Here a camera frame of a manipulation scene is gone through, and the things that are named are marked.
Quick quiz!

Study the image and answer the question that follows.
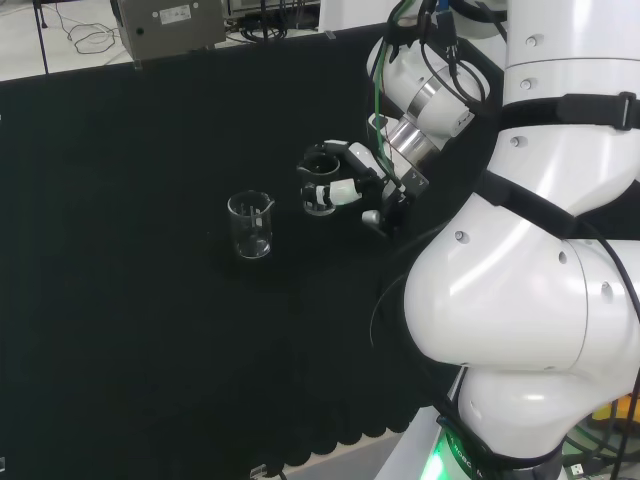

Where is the thin white floor cable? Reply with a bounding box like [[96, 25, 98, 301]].
[[49, 0, 122, 56]]

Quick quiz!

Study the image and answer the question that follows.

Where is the black table cloth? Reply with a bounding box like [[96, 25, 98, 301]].
[[0, 24, 506, 480]]

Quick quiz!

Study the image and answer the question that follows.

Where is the grey metal box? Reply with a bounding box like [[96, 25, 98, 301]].
[[109, 0, 228, 62]]

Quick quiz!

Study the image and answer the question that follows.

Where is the yellow stop button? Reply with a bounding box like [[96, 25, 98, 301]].
[[592, 393, 640, 434]]

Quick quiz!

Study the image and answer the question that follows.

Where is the green cable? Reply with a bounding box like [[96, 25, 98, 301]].
[[372, 0, 407, 187]]

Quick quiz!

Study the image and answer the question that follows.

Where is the clear glass beaker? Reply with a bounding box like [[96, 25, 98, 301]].
[[296, 152, 342, 218], [226, 189, 277, 260]]

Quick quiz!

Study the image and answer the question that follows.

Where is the black equipment with cables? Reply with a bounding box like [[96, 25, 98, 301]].
[[222, 0, 321, 43]]

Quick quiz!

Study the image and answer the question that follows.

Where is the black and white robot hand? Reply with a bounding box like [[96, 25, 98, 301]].
[[299, 139, 431, 239]]

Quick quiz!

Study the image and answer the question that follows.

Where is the black tripod leg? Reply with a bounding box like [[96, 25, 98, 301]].
[[32, 0, 50, 76]]

